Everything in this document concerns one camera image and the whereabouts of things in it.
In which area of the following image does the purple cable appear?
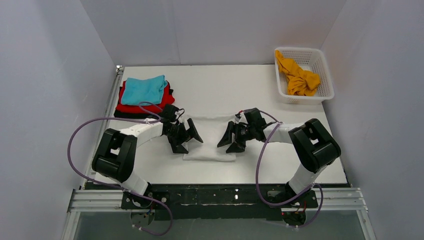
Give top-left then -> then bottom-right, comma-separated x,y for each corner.
240,109 -> 325,229
67,101 -> 174,237

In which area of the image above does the folded cyan t shirt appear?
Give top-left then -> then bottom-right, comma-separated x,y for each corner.
120,75 -> 168,106

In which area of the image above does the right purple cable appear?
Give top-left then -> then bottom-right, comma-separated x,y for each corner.
240,109 -> 325,229

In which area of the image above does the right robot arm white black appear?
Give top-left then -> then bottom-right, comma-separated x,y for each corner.
217,108 -> 341,207

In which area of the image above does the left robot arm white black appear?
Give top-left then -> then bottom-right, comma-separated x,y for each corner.
91,104 -> 203,196

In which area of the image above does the folded black t shirt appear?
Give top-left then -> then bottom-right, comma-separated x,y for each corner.
113,110 -> 157,119

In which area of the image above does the aluminium frame rail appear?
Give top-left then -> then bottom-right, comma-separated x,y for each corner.
61,65 -> 125,240

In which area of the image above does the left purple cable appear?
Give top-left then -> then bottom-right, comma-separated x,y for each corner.
67,101 -> 174,237

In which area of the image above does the folded red t shirt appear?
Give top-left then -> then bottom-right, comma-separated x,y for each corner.
115,80 -> 176,115

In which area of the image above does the orange t shirt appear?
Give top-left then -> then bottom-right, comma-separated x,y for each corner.
274,50 -> 321,97

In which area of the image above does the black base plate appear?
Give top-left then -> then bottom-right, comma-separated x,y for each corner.
119,183 -> 319,223

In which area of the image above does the white plastic basket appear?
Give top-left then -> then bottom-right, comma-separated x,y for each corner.
274,47 -> 334,105

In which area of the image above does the white t shirt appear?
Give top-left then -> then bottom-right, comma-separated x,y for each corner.
182,114 -> 236,162

